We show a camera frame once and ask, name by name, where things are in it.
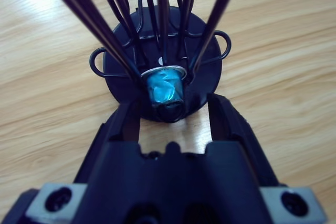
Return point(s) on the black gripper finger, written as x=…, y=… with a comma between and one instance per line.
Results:
x=231, y=124
x=115, y=124

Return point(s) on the blue coffee capsule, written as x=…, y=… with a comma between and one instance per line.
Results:
x=164, y=87

